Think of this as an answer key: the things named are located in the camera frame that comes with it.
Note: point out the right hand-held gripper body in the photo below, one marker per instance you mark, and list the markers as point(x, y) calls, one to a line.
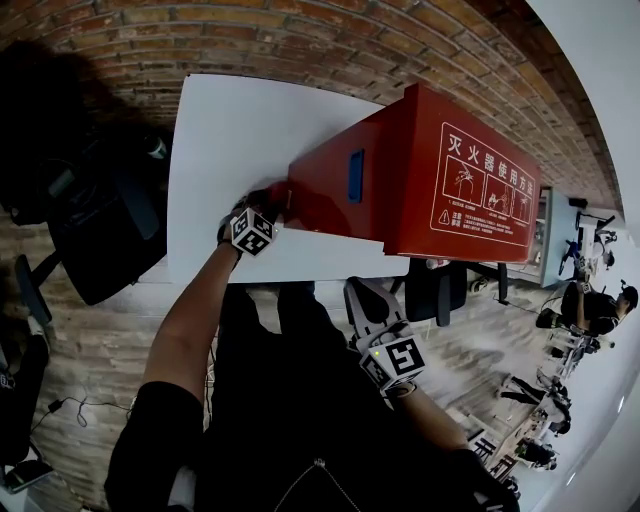
point(395, 362)

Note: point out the small plastic bottle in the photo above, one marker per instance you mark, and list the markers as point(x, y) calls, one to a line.
point(437, 264)

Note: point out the black office chair with bags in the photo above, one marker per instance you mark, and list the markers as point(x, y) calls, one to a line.
point(100, 225)

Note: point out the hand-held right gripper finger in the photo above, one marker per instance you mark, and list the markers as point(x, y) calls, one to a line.
point(361, 315)
point(387, 315)

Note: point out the person's right forearm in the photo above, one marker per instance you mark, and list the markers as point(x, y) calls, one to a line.
point(430, 420)

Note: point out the white office desk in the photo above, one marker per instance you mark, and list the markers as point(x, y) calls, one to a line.
point(555, 235)

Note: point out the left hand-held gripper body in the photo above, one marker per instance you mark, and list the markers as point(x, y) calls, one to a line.
point(252, 232)

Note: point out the person's black clothing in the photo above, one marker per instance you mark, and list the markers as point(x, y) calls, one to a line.
point(300, 400)

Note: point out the red fire extinguisher box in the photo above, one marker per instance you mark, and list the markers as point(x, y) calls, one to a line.
point(400, 190)

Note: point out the person's left forearm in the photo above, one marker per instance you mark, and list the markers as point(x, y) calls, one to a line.
point(190, 320)

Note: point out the dark bottle with silver cap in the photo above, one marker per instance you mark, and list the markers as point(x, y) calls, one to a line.
point(156, 147)

